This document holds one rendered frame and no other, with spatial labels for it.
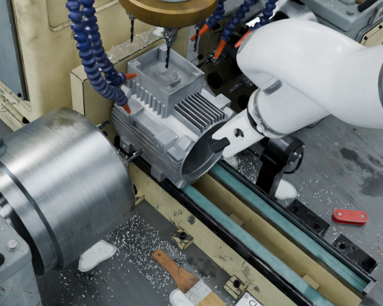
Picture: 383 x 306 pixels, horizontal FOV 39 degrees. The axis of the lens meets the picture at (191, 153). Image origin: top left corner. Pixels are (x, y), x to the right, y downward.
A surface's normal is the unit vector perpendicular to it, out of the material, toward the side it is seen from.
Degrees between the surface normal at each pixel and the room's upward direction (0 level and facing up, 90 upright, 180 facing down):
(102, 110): 90
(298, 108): 97
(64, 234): 66
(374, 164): 0
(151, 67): 0
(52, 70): 90
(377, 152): 0
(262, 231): 90
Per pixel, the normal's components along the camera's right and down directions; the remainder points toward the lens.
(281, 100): -0.54, 0.70
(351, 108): -0.83, 0.54
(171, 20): 0.05, 0.77
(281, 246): -0.69, 0.51
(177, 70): 0.11, -0.64
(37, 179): 0.36, -0.40
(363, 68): -0.92, -0.33
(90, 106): 0.72, 0.58
